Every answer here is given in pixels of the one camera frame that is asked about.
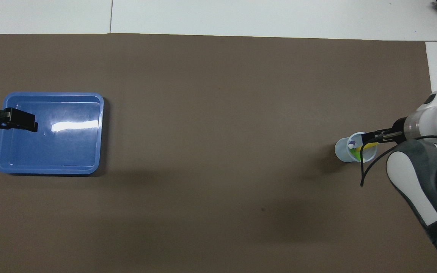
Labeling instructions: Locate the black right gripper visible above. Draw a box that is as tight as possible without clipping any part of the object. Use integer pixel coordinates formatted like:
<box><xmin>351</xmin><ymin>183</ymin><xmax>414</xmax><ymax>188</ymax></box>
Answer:
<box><xmin>361</xmin><ymin>117</ymin><xmax>409</xmax><ymax>145</ymax></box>

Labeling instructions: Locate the blue plastic tray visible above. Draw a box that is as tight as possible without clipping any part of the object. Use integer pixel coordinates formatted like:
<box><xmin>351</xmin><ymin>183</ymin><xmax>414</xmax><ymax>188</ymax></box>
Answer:
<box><xmin>0</xmin><ymin>92</ymin><xmax>104</xmax><ymax>175</ymax></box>

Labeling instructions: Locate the clear plastic cup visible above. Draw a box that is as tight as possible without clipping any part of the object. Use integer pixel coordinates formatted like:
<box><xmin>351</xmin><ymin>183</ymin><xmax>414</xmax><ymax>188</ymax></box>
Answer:
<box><xmin>335</xmin><ymin>132</ymin><xmax>377</xmax><ymax>163</ymax></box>

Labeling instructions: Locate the brown table mat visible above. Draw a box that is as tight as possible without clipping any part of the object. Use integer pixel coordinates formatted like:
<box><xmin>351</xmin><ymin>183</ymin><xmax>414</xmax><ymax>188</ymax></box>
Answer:
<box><xmin>0</xmin><ymin>33</ymin><xmax>437</xmax><ymax>273</ymax></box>

